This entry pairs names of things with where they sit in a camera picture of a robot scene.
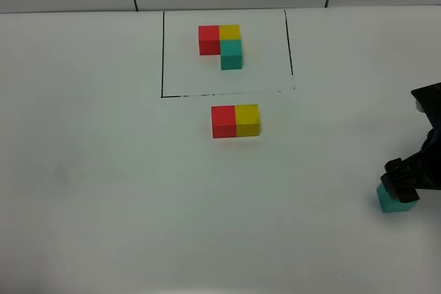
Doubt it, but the red template block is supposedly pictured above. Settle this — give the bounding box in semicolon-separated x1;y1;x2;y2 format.
198;25;221;56

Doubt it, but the green template block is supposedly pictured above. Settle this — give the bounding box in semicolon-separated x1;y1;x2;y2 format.
220;39;243;70

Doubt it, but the yellow template block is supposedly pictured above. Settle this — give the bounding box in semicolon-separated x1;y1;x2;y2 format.
218;25;241;41

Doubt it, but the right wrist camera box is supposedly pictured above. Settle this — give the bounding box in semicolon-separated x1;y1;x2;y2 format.
411;83;440;131

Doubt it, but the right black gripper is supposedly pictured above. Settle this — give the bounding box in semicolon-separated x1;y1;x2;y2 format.
380;129;440;203

